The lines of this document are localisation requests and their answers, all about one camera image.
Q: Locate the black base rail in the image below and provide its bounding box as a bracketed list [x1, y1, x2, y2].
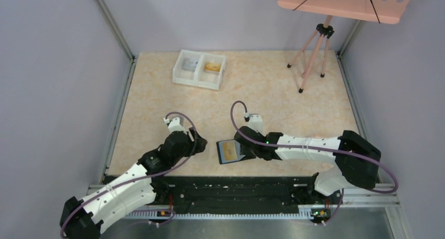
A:
[104, 174, 378, 216]

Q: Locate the orange card in tray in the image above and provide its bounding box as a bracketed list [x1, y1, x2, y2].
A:
[204, 62, 221, 74]

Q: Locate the pink perforated board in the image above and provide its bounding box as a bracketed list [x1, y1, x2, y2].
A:
[278, 0, 410, 24]

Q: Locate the silver card in tray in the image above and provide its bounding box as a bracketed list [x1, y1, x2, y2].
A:
[182, 58, 199, 72]

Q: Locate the pink tripod stand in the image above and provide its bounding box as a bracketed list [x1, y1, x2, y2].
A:
[287, 15, 335, 93]

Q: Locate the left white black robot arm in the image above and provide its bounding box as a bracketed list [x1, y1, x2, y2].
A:
[60, 128, 208, 238]

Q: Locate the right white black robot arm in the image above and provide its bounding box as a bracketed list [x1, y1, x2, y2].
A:
[234, 126, 381, 196]

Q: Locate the white two-compartment tray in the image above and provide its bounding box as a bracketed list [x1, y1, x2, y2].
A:
[172, 49, 227, 90]

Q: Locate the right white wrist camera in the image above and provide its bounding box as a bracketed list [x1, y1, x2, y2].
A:
[244, 112, 263, 133]

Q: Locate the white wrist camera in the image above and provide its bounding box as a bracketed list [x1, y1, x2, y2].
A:
[164, 117, 185, 133]
[244, 112, 263, 133]

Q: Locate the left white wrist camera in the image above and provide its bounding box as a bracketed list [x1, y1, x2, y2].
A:
[164, 117, 185, 133]

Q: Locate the orange credit card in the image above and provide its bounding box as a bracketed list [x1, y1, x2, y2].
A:
[222, 141, 238, 162]

